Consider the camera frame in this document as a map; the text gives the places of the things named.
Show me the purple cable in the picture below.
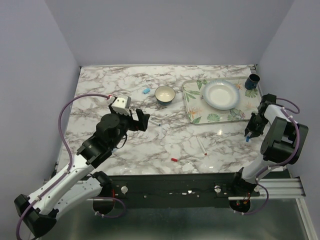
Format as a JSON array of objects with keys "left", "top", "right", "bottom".
[
  {"left": 254, "top": 97, "right": 301, "bottom": 216},
  {"left": 15, "top": 92, "right": 112, "bottom": 240}
]

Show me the white plate blue rim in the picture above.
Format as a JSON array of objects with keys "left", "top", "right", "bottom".
[{"left": 202, "top": 79, "right": 240, "bottom": 111}]

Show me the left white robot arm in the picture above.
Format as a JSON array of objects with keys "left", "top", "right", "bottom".
[{"left": 14, "top": 109, "right": 150, "bottom": 238}]

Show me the floral leaf serving tray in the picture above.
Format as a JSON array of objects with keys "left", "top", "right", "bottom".
[{"left": 182, "top": 76, "right": 261, "bottom": 125}]

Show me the teal bowl cream inside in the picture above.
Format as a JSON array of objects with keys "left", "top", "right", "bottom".
[{"left": 154, "top": 86, "right": 176, "bottom": 106}]

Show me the dark blue cup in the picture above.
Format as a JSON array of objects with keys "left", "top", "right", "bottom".
[{"left": 244, "top": 73, "right": 260, "bottom": 90}]

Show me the light blue eraser block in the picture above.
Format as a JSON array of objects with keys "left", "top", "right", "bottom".
[{"left": 142, "top": 88, "right": 151, "bottom": 94}]

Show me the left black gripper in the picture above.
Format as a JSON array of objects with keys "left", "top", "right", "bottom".
[{"left": 109, "top": 104, "right": 150, "bottom": 150}]

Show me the aluminium rail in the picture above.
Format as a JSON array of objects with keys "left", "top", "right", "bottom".
[{"left": 228, "top": 178, "right": 306, "bottom": 201}]

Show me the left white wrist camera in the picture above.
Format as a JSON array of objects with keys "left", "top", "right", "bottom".
[{"left": 109, "top": 95, "right": 132, "bottom": 116}]

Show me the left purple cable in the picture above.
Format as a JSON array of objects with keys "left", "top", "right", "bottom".
[{"left": 15, "top": 92, "right": 112, "bottom": 240}]

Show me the white pen blue tip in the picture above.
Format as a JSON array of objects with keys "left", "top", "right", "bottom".
[{"left": 148, "top": 119, "right": 161, "bottom": 126}]

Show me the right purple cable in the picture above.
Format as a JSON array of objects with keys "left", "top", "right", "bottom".
[{"left": 254, "top": 97, "right": 301, "bottom": 216}]

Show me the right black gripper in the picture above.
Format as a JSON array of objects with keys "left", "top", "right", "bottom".
[{"left": 244, "top": 113, "right": 269, "bottom": 139}]

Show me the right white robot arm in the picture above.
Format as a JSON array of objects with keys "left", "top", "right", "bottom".
[{"left": 230, "top": 94, "right": 309, "bottom": 196}]

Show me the white pen red tip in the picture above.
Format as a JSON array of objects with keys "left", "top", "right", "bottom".
[{"left": 196, "top": 137, "right": 207, "bottom": 156}]

